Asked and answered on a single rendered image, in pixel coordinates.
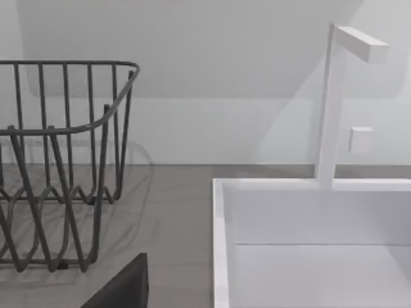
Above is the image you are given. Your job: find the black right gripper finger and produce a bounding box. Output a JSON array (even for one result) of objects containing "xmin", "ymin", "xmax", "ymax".
[{"xmin": 80, "ymin": 252, "xmax": 150, "ymax": 308}]

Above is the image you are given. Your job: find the white sink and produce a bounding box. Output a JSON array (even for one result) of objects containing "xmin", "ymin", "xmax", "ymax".
[{"xmin": 212, "ymin": 178, "xmax": 411, "ymax": 308}]

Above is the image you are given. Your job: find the tall white tap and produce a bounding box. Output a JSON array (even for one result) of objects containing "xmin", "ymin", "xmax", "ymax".
[{"xmin": 315, "ymin": 22, "xmax": 390, "ymax": 191}]

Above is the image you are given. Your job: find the grey wire dish rack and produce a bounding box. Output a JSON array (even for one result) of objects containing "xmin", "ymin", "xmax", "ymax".
[{"xmin": 0, "ymin": 60, "xmax": 141, "ymax": 274}]

